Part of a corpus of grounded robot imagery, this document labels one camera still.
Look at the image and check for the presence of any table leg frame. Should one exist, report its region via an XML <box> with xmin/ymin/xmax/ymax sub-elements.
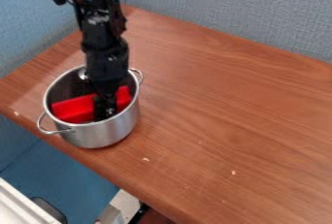
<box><xmin>95</xmin><ymin>188</ymin><xmax>174</xmax><ymax>224</ymax></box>

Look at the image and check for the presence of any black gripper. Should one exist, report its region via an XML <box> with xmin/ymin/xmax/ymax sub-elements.
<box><xmin>82</xmin><ymin>39</ymin><xmax>129</xmax><ymax>121</ymax></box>

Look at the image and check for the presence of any stainless steel pot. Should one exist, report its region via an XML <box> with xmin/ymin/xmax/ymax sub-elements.
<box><xmin>36</xmin><ymin>66</ymin><xmax>145</xmax><ymax>148</ymax></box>

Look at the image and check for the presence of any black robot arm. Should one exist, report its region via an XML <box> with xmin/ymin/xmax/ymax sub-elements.
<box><xmin>54</xmin><ymin>0</ymin><xmax>129</xmax><ymax>121</ymax></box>

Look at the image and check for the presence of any red block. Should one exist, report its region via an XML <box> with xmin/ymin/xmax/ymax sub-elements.
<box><xmin>51</xmin><ymin>85</ymin><xmax>133</xmax><ymax>124</ymax></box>

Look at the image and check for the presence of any dark chair part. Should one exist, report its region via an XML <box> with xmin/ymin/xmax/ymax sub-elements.
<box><xmin>31</xmin><ymin>197</ymin><xmax>67</xmax><ymax>224</ymax></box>

